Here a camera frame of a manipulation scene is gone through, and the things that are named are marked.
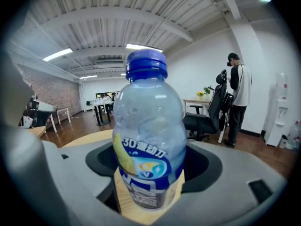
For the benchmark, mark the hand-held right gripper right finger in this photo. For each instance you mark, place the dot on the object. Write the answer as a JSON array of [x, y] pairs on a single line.
[[230, 187]]

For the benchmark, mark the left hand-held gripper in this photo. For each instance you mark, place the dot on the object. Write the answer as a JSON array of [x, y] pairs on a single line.
[[38, 119]]

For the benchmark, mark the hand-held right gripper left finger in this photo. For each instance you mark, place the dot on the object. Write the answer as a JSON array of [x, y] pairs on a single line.
[[77, 168]]

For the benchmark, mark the plastic bottle with blue cap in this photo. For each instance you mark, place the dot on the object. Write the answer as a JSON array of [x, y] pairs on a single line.
[[150, 116]]

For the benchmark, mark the white table dark top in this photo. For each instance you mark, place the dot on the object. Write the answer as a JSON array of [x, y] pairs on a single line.
[[63, 109]]

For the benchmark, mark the small round wooden side table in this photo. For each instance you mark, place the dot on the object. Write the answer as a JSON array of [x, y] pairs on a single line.
[[94, 139]]

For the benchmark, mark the ceiling strip light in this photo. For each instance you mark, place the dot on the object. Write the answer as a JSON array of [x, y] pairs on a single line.
[[88, 77], [143, 47], [57, 54]]

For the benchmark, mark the white oval table black base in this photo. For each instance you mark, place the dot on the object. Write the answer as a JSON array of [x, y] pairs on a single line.
[[103, 103]]

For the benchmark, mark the glass partition window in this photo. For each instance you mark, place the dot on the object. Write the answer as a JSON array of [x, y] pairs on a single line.
[[108, 93]]

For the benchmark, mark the black headrest office chair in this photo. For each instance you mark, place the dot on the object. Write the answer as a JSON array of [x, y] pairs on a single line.
[[216, 112]]

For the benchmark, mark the pile of clear plastic bottles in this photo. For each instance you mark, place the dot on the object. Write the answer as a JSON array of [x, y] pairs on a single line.
[[294, 135]]

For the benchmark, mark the white water dispenser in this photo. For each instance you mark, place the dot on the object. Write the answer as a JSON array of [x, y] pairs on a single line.
[[278, 116]]

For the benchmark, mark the wooden desk white legs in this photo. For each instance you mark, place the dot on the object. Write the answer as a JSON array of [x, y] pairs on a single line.
[[196, 100]]

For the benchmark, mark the yellow flowers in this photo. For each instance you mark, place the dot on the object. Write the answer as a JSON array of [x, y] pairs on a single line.
[[200, 94]]

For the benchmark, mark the green potted plant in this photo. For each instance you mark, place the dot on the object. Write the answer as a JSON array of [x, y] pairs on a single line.
[[207, 90]]

